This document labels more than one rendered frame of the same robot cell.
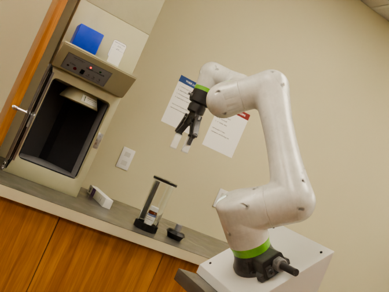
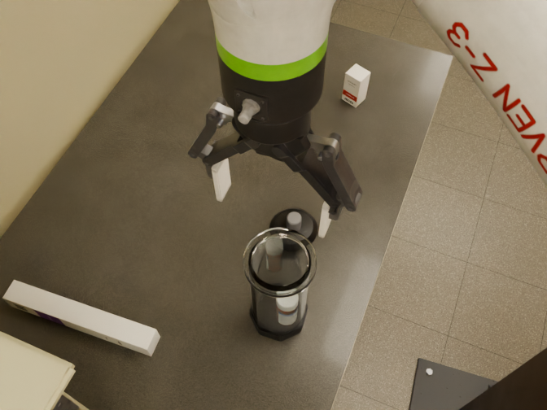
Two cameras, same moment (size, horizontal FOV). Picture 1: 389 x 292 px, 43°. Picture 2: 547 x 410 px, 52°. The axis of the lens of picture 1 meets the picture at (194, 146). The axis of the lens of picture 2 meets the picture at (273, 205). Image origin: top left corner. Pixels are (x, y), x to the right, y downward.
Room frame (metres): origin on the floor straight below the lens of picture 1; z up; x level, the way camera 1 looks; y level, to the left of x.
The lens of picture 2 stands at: (1.83, 0.30, 1.90)
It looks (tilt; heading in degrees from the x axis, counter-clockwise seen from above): 59 degrees down; 316
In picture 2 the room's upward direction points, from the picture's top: straight up
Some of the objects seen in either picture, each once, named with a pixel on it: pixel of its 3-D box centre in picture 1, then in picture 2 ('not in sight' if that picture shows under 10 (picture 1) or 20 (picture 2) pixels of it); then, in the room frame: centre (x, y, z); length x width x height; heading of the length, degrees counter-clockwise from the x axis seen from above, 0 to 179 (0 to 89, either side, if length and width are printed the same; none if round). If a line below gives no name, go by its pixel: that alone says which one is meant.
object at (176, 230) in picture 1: (176, 231); (293, 226); (2.18, -0.08, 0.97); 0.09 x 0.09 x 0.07
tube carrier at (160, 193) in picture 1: (156, 203); (279, 288); (2.08, 0.05, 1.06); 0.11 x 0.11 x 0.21
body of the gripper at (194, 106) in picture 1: (194, 114); (272, 121); (2.09, 0.06, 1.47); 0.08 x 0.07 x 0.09; 24
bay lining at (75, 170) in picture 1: (61, 126); not in sight; (2.16, 0.57, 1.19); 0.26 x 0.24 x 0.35; 114
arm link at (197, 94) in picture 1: (199, 98); (270, 70); (2.09, 0.06, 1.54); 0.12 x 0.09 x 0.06; 114
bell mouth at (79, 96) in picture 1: (80, 97); not in sight; (2.15, 0.54, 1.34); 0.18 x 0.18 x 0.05
